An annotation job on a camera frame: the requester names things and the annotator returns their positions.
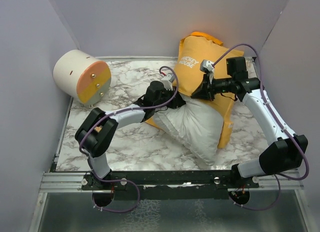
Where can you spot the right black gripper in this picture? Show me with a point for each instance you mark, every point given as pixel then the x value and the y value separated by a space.
pixel 204 91

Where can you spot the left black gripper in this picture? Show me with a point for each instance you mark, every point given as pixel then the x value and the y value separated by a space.
pixel 177 102

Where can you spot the white pillow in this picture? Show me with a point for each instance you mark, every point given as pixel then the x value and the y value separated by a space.
pixel 195 125

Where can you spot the orange Mickey Mouse pillowcase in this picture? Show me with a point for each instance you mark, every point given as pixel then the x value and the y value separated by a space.
pixel 193 49

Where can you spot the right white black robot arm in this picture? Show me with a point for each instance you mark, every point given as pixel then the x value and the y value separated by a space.
pixel 285 149

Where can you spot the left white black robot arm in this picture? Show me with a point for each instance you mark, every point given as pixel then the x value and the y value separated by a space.
pixel 95 134

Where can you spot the white cylinder with orange lid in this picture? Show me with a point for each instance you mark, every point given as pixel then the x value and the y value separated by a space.
pixel 82 76

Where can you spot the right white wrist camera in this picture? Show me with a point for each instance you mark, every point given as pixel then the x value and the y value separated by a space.
pixel 207 66

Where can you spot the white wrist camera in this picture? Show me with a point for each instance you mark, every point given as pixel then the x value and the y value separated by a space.
pixel 167 81
pixel 207 66

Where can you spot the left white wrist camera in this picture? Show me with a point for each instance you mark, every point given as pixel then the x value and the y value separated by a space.
pixel 167 81

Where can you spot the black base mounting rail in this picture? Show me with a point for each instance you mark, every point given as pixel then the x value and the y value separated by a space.
pixel 131 191

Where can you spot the aluminium frame rail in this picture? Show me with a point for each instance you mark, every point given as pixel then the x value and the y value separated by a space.
pixel 62 180

